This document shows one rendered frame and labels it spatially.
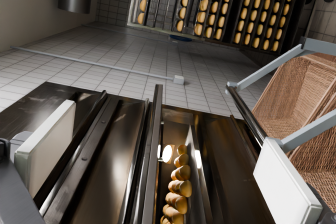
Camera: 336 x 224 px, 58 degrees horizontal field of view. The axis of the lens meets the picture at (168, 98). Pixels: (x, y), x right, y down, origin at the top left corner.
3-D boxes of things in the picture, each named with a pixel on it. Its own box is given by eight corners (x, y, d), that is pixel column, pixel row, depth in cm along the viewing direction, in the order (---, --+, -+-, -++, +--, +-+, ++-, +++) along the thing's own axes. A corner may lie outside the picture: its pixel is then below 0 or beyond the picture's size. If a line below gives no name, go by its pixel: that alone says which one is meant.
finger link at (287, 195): (310, 204, 14) (325, 207, 14) (264, 137, 21) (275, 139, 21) (288, 254, 15) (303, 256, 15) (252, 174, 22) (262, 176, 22)
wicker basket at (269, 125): (335, 181, 134) (275, 170, 132) (287, 130, 188) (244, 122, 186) (379, 76, 120) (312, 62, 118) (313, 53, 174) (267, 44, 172)
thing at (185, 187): (166, 286, 156) (156, 285, 156) (167, 221, 201) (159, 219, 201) (193, 188, 137) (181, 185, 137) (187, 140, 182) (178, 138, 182)
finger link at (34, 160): (26, 210, 14) (10, 207, 14) (72, 141, 21) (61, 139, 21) (30, 154, 13) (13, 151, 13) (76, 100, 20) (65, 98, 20)
